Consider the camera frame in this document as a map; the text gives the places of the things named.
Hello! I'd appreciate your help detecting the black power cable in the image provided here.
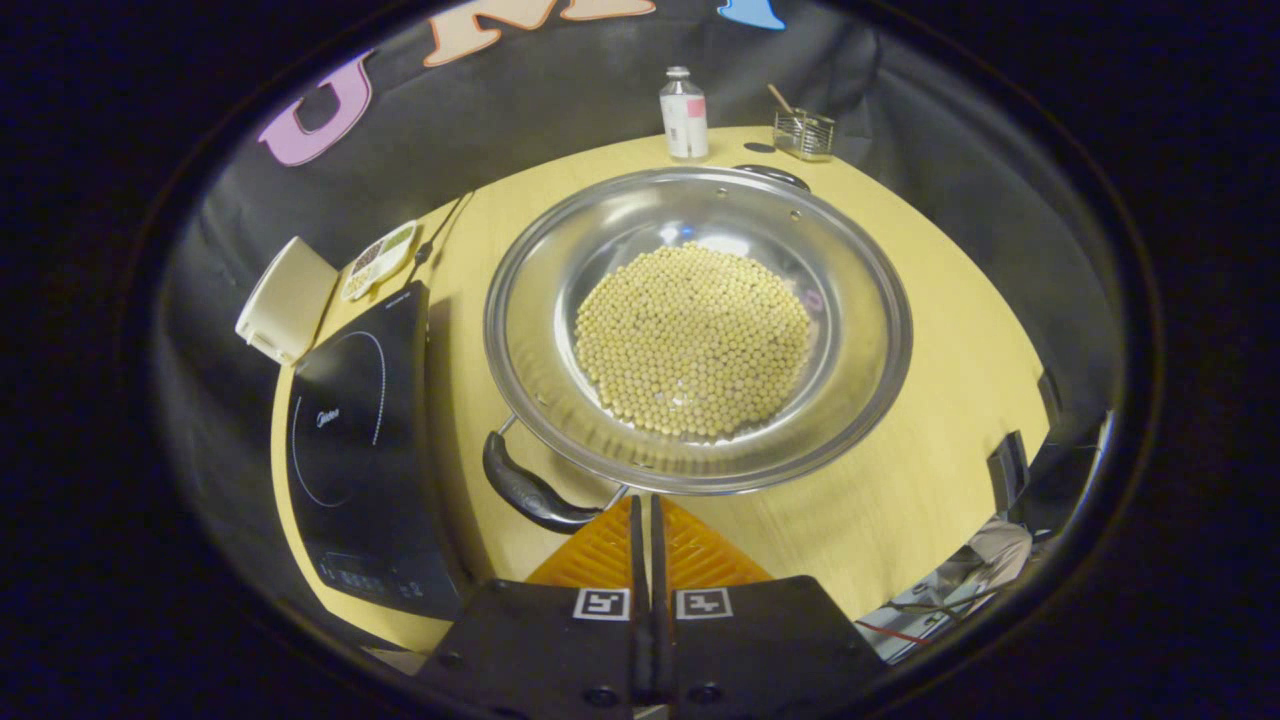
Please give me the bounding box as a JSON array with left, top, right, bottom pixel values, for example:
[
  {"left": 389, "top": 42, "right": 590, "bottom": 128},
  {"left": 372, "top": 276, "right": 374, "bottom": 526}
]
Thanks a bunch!
[{"left": 413, "top": 192, "right": 473, "bottom": 266}]

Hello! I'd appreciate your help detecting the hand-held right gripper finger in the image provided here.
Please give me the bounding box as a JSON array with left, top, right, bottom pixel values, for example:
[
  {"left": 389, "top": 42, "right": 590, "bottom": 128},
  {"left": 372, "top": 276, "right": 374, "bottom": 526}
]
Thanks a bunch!
[
  {"left": 415, "top": 495, "right": 653, "bottom": 720},
  {"left": 650, "top": 495, "right": 891, "bottom": 720}
]

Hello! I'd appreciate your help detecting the white bottle with pink label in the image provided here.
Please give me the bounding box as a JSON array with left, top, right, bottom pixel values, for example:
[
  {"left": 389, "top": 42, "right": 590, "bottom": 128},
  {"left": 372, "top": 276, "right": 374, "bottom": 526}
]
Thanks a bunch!
[{"left": 659, "top": 66, "right": 710, "bottom": 163}]

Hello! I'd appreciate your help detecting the stainless steel pot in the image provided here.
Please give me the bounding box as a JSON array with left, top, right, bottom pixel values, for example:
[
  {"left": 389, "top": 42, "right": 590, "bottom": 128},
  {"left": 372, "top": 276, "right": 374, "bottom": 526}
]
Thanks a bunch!
[{"left": 482, "top": 165, "right": 914, "bottom": 536}]

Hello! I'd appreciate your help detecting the black induction cooktop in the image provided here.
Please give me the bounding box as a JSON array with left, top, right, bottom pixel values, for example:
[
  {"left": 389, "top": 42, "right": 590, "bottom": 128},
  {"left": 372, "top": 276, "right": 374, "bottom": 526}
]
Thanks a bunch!
[{"left": 285, "top": 280, "right": 471, "bottom": 621}]

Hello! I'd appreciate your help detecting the person's beige clothing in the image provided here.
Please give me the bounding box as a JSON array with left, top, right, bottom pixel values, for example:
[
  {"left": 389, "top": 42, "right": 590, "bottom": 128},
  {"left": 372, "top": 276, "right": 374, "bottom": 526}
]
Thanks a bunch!
[{"left": 965, "top": 518, "right": 1036, "bottom": 591}]

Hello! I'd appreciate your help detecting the white divided bean dish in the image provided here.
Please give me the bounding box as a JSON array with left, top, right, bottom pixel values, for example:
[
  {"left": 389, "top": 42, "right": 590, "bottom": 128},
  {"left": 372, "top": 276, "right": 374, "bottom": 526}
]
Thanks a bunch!
[{"left": 340, "top": 220, "right": 419, "bottom": 303}]

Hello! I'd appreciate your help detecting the white toaster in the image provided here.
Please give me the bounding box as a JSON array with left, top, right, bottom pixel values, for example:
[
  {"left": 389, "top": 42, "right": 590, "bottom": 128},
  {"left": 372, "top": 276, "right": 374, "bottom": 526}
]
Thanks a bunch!
[{"left": 235, "top": 236, "right": 341, "bottom": 366}]

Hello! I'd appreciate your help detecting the black chair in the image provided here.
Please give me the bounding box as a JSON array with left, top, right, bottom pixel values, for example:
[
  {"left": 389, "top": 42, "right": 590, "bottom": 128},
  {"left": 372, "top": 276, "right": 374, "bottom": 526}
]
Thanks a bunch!
[{"left": 985, "top": 370, "right": 1111, "bottom": 536}]

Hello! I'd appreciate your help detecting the pile of yellow soybeans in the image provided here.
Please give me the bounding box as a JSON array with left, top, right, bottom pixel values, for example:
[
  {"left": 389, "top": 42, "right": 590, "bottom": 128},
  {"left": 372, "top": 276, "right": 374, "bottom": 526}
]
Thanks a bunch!
[{"left": 573, "top": 240, "right": 813, "bottom": 444}]

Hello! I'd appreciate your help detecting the red cable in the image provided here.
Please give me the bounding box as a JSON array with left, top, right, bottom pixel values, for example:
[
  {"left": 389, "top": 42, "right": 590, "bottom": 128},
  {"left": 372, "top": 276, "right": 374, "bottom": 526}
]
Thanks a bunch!
[{"left": 855, "top": 618, "right": 936, "bottom": 646}]

